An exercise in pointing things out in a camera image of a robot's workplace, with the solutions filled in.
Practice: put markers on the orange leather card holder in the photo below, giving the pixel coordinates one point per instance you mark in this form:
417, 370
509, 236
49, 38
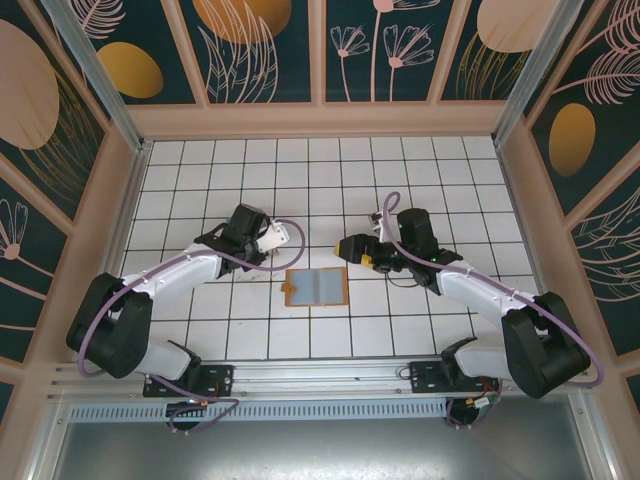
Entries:
320, 287

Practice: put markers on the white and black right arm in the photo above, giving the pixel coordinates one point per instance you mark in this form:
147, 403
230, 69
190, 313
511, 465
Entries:
475, 290

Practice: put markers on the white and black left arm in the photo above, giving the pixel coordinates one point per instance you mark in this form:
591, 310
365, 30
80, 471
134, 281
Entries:
175, 275

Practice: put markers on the yellow power connector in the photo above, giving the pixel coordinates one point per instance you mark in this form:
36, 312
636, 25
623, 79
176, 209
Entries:
481, 401

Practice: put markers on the grey metal sheet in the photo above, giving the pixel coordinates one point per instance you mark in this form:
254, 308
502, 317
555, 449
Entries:
320, 452

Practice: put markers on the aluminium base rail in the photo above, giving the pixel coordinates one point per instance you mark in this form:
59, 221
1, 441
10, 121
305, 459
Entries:
320, 377

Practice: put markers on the aluminium frame post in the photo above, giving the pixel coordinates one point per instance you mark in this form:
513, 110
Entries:
531, 75
102, 75

